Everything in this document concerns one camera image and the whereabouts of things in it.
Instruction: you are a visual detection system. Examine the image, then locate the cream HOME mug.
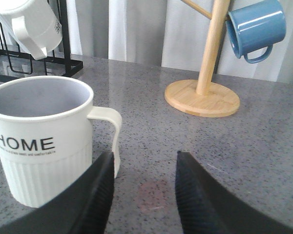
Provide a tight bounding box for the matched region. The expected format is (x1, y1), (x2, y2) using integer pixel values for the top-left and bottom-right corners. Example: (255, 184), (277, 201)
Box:
(0, 76), (122, 208)

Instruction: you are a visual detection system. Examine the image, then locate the black wire mug rack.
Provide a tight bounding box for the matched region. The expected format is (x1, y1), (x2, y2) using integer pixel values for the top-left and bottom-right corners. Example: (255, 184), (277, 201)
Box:
(0, 0), (83, 82)

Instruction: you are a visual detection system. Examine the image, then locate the grey white curtain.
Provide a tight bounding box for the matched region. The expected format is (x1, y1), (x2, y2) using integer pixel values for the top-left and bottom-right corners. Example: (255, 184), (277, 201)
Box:
(66, 0), (293, 84)

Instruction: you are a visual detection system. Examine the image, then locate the wooden mug tree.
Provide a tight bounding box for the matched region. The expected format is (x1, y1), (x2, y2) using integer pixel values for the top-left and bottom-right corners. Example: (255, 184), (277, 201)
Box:
(165, 0), (240, 117)

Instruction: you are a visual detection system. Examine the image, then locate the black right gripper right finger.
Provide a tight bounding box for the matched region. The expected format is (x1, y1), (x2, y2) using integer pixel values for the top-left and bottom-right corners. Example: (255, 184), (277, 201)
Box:
(175, 151), (293, 234)

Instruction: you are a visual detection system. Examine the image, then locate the white ribbed mug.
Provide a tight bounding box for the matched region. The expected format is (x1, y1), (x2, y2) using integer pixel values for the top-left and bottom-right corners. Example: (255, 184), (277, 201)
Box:
(0, 0), (63, 60)

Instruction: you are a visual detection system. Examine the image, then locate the blue mug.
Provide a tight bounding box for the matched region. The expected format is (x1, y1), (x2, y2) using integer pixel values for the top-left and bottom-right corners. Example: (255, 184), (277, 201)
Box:
(226, 0), (287, 64)

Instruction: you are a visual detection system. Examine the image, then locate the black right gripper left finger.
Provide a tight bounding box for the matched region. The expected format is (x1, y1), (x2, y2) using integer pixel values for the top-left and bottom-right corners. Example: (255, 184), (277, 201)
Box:
(0, 152), (114, 234)

